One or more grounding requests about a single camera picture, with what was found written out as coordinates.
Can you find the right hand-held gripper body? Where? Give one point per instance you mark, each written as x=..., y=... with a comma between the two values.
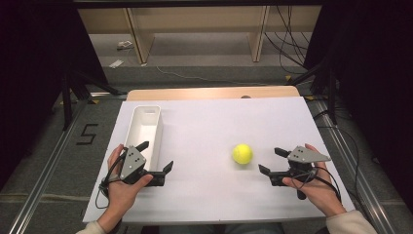
x=305, y=156

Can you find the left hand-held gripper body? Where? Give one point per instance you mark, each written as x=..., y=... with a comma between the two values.
x=132, y=162

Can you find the white plastic bin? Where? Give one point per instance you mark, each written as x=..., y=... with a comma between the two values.
x=144, y=128

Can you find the yellow tennis ball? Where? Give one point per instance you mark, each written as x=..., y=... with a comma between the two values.
x=242, y=153

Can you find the person's left hand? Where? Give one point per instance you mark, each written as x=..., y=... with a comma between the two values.
x=120, y=195

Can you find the person's right hand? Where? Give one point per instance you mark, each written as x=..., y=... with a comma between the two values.
x=319, y=188

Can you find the white board sheet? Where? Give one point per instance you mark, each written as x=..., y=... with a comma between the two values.
x=211, y=130

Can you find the black metal stand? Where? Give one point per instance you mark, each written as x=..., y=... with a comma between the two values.
x=331, y=97
x=67, y=104

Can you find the white paper scrap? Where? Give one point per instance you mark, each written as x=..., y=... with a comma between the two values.
x=116, y=63

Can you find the small grey floor device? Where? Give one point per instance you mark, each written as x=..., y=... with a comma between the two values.
x=125, y=45

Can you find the light wooden bench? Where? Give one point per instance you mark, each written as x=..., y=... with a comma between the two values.
x=141, y=42

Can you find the dark curtain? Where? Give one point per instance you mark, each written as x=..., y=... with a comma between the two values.
x=380, y=81
x=29, y=81

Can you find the black metal frame bar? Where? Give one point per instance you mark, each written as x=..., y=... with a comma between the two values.
x=195, y=2

